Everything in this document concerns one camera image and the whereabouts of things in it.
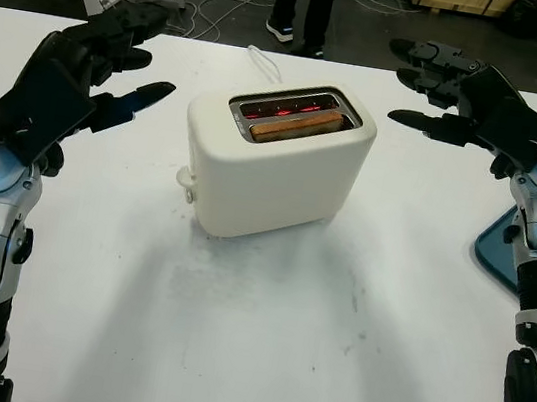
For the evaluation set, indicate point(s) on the blue plastic tray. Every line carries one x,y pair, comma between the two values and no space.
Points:
499,245

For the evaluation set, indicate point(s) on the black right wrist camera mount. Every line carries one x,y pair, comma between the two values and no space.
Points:
522,130

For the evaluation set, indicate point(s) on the person in black clothes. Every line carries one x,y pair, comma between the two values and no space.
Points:
320,6

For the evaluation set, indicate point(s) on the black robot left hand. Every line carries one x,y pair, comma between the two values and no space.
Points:
94,48

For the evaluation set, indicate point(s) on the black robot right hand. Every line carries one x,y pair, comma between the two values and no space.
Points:
473,85

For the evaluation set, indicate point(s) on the browned toast slice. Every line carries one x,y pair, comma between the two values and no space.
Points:
295,126

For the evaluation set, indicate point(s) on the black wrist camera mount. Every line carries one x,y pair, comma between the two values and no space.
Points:
522,130
46,112

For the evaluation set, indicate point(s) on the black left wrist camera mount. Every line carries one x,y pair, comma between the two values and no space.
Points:
46,112

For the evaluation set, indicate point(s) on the white two-slot toaster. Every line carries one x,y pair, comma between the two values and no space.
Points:
270,186

